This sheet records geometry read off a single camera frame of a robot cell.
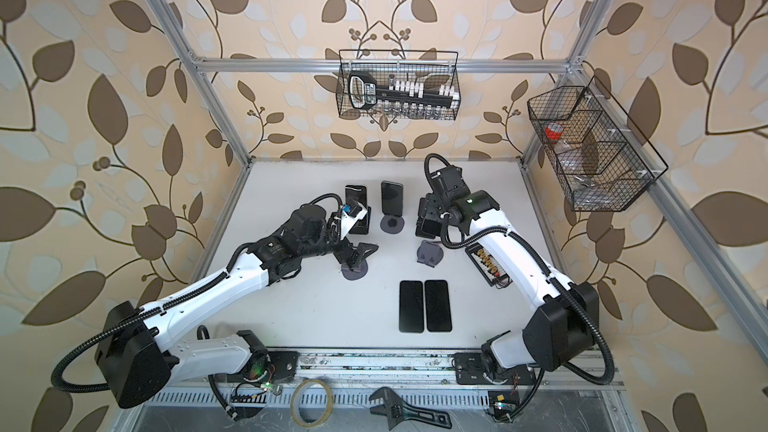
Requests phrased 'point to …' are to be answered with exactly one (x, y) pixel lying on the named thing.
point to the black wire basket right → (598, 158)
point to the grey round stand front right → (429, 254)
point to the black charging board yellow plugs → (489, 266)
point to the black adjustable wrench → (397, 411)
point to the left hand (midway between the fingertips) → (369, 232)
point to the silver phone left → (355, 193)
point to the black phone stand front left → (356, 273)
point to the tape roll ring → (294, 405)
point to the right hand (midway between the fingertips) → (438, 211)
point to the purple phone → (427, 227)
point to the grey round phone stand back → (391, 224)
